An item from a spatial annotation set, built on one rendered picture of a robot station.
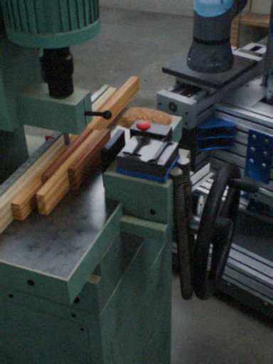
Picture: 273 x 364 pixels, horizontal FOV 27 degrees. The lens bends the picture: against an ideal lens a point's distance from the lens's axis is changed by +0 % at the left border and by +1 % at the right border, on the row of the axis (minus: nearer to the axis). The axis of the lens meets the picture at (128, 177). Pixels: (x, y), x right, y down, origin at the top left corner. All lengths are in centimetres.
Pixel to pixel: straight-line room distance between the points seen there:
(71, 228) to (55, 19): 38
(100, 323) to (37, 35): 57
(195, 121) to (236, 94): 19
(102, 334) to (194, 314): 94
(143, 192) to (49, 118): 25
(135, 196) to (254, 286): 96
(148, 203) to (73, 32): 35
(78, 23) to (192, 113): 80
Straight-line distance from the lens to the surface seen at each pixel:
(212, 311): 213
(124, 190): 110
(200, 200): 149
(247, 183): 112
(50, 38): 102
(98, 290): 112
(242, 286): 202
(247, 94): 192
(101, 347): 124
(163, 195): 107
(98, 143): 121
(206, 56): 182
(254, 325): 211
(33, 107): 117
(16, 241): 106
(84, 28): 104
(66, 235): 105
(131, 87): 148
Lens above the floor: 158
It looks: 35 degrees down
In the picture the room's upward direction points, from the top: 2 degrees counter-clockwise
